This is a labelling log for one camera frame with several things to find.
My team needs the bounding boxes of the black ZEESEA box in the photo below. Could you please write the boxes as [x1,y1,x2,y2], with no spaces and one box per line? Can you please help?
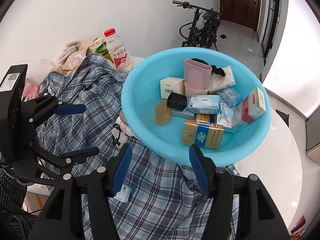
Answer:
[167,92,187,111]

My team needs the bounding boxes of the white lotion bottle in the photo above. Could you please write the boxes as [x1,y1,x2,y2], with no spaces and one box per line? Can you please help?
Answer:
[116,111,132,134]

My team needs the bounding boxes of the pink pouch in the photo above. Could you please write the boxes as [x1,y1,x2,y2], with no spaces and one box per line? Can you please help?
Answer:
[22,78,39,100]

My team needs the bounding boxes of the light blue tissue packet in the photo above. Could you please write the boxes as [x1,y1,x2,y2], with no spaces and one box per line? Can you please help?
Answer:
[114,184,132,203]

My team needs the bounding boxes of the gold blue cigarette carton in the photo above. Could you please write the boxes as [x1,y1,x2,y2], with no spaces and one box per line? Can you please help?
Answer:
[182,119,224,149]

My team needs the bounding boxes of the blue plaid shirt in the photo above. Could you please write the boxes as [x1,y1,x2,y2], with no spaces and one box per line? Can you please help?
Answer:
[38,54,213,239]

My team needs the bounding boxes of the yellow bottle green cap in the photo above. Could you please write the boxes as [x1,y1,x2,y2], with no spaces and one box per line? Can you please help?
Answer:
[94,42,115,68]

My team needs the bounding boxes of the Eiffel tower print box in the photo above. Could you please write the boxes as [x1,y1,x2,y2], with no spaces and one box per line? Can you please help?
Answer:
[217,100,248,133]

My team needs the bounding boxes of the strawberry milk bottle red cap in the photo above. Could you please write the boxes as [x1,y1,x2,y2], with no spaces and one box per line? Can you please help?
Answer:
[104,28,133,73]

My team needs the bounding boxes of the black bag on floor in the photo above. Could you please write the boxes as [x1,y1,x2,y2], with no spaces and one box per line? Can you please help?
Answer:
[276,109,290,127]

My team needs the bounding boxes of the red white medicine box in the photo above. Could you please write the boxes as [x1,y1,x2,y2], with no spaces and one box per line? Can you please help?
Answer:
[242,87,267,124]

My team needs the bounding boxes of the blue plastic basin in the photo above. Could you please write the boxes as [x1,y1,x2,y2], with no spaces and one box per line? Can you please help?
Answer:
[121,47,271,167]

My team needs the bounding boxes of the blue wet wipes pack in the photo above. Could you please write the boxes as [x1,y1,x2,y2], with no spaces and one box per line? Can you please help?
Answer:
[187,94,221,114]

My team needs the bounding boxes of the small blue barcode box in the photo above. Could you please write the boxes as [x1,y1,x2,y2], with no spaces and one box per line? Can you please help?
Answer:
[216,87,243,107]

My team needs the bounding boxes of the amber translucent soap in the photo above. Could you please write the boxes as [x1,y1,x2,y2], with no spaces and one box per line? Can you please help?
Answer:
[155,100,171,125]

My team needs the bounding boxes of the white tissue pack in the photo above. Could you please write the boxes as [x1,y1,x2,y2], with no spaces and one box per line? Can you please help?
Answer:
[208,66,236,93]

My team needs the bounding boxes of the white barcode box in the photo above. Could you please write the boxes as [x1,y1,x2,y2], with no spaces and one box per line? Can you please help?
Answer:
[160,77,185,99]

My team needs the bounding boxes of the black hair scrunchie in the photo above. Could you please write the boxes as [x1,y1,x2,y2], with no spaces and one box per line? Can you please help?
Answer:
[192,58,226,77]

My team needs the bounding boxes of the pink plastic holder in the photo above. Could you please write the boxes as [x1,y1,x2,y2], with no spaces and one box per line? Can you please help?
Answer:
[184,59,212,93]

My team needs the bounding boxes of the black folding bicycle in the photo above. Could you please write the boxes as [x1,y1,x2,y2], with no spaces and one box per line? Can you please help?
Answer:
[172,0,222,51]

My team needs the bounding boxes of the brown wooden door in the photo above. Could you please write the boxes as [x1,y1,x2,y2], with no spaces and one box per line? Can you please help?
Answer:
[220,0,260,31]

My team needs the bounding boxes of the white plush keychain toy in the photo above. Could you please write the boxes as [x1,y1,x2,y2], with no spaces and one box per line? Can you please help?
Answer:
[111,124,135,148]

